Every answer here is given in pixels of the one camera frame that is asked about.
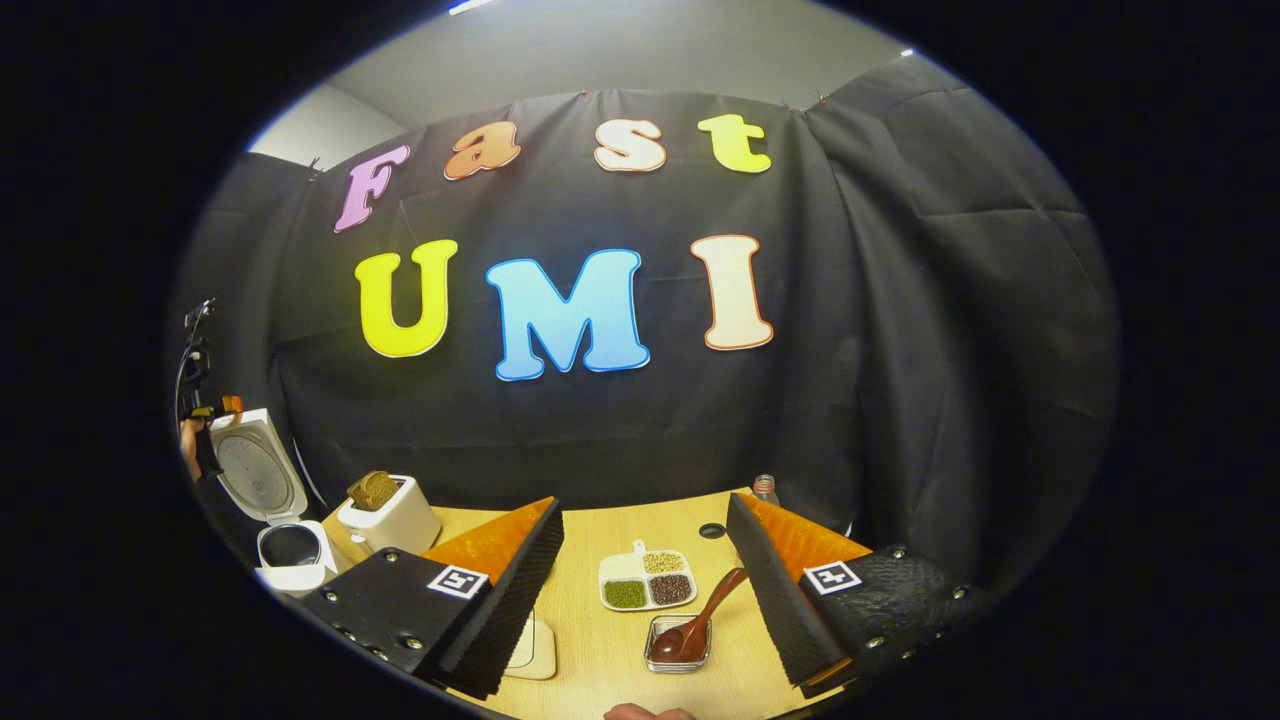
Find black backdrop cloth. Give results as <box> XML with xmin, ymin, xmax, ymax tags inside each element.
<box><xmin>170</xmin><ymin>54</ymin><xmax>1123</xmax><ymax>603</ymax></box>

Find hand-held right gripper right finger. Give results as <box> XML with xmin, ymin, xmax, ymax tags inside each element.
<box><xmin>724</xmin><ymin>491</ymin><xmax>977</xmax><ymax>691</ymax></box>

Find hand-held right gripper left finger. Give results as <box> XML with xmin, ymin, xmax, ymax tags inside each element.
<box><xmin>300</xmin><ymin>496</ymin><xmax>567</xmax><ymax>701</ymax></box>

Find dark wooden spoon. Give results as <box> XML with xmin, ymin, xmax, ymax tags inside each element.
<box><xmin>649</xmin><ymin>566</ymin><xmax>750</xmax><ymax>664</ymax></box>

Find white divided tray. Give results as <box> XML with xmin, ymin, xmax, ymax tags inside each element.
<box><xmin>597</xmin><ymin>539</ymin><xmax>699</xmax><ymax>614</ymax></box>

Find white rice cooker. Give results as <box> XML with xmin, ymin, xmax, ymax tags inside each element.
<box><xmin>207</xmin><ymin>407</ymin><xmax>340</xmax><ymax>597</ymax></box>

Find white toaster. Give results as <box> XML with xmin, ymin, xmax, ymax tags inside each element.
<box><xmin>335</xmin><ymin>476</ymin><xmax>444</xmax><ymax>558</ymax></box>

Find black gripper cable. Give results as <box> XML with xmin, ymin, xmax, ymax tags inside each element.
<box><xmin>174</xmin><ymin>297</ymin><xmax>217</xmax><ymax>403</ymax></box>

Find toasted bread slices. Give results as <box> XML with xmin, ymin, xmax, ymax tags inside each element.
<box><xmin>345</xmin><ymin>469</ymin><xmax>404</xmax><ymax>513</ymax></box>

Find beige tray with clear lid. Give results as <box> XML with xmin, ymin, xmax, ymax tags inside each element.
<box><xmin>504</xmin><ymin>609</ymin><xmax>558</xmax><ymax>682</ymax></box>

